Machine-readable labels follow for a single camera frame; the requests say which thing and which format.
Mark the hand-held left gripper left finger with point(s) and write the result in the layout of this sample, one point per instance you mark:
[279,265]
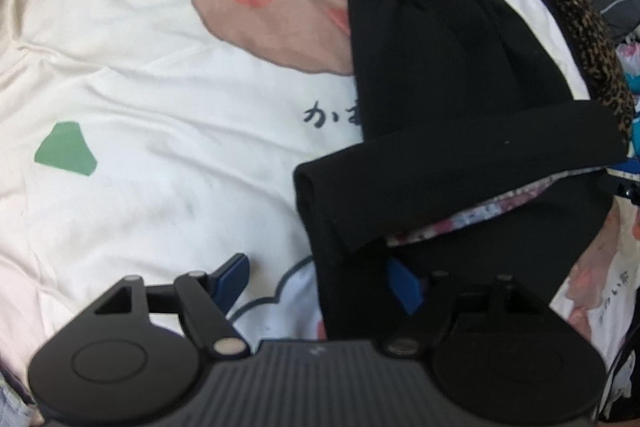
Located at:
[232,274]

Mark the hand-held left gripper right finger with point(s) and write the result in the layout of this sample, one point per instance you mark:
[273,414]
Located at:
[405,284]

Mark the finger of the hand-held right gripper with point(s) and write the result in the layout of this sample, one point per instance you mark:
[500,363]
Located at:
[625,184]

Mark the black shorts bear print trim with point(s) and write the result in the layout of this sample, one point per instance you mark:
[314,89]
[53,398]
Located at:
[450,82]

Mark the white plastic bag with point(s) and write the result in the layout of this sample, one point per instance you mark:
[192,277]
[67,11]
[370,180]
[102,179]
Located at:
[630,57]

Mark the leopard print garment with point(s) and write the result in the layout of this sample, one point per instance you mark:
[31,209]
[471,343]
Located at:
[595,42]

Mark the cream bear print blanket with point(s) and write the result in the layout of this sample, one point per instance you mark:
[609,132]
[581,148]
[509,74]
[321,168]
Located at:
[150,82]

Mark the light blue denim garment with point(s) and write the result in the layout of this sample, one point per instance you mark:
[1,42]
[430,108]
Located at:
[15,402]

